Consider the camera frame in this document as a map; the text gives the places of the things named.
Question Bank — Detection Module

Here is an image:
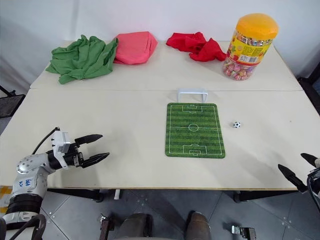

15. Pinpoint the small white goal frame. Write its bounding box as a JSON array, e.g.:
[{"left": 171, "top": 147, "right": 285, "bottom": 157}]
[{"left": 176, "top": 87, "right": 209, "bottom": 103}]

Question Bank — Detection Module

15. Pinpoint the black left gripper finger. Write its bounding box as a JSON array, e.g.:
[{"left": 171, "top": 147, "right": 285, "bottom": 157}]
[
  {"left": 81, "top": 151, "right": 111, "bottom": 169},
  {"left": 74, "top": 134, "right": 104, "bottom": 148}
]

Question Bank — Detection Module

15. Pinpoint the dark rounded shape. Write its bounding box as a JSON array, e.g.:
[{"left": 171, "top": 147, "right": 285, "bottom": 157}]
[
  {"left": 117, "top": 212, "right": 154, "bottom": 240},
  {"left": 185, "top": 210, "right": 210, "bottom": 240}
]

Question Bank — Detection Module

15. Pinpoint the crumpled green cloth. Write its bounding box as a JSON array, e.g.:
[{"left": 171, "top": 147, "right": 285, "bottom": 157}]
[{"left": 45, "top": 34, "right": 119, "bottom": 85}]

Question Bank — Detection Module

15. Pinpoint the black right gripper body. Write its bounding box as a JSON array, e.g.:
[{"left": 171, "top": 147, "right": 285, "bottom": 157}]
[{"left": 306, "top": 167, "right": 320, "bottom": 188}]

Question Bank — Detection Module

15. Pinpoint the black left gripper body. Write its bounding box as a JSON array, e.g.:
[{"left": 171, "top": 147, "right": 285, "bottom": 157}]
[{"left": 62, "top": 142, "right": 86, "bottom": 171}]

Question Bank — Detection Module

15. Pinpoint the yellow taped object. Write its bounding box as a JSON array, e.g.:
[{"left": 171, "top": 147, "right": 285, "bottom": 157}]
[{"left": 0, "top": 184, "right": 14, "bottom": 214}]

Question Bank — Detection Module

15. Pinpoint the candy jar with orange lid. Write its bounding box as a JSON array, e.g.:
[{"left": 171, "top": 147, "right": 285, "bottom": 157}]
[{"left": 222, "top": 13, "right": 280, "bottom": 82}]

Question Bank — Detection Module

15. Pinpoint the folded pink cloth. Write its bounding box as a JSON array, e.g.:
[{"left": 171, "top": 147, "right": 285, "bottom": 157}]
[{"left": 112, "top": 31, "right": 159, "bottom": 66}]

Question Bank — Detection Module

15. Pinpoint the black mesh object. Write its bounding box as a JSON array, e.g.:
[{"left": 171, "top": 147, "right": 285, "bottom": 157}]
[{"left": 0, "top": 84, "right": 27, "bottom": 119}]

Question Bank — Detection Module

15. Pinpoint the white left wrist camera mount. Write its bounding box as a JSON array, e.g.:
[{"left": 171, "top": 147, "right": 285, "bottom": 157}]
[{"left": 50, "top": 130, "right": 73, "bottom": 161}]

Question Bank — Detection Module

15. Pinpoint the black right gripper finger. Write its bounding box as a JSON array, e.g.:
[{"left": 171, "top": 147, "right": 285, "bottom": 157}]
[
  {"left": 277, "top": 163, "right": 309, "bottom": 193},
  {"left": 300, "top": 152, "right": 319, "bottom": 167}
]

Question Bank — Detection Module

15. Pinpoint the green soccer field mat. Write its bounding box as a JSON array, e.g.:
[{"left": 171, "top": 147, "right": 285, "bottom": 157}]
[{"left": 164, "top": 102, "right": 226, "bottom": 159}]

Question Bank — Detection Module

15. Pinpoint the black table leg bar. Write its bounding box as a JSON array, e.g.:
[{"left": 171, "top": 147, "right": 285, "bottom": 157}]
[
  {"left": 46, "top": 187, "right": 105, "bottom": 203},
  {"left": 233, "top": 190, "right": 299, "bottom": 203}
]

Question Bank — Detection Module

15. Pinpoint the thick black cable loop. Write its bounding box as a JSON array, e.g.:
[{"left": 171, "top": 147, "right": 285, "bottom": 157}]
[{"left": 0, "top": 213, "right": 48, "bottom": 240}]

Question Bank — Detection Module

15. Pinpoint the black frame object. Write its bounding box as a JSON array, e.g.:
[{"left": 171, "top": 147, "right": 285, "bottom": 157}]
[{"left": 296, "top": 63, "right": 320, "bottom": 114}]

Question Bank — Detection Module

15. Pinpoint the crumpled red cloth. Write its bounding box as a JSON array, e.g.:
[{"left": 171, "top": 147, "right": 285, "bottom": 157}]
[{"left": 165, "top": 31, "right": 228, "bottom": 62}]

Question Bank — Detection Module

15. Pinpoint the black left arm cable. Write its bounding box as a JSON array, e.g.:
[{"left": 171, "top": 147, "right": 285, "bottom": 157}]
[{"left": 31, "top": 126, "right": 61, "bottom": 156}]

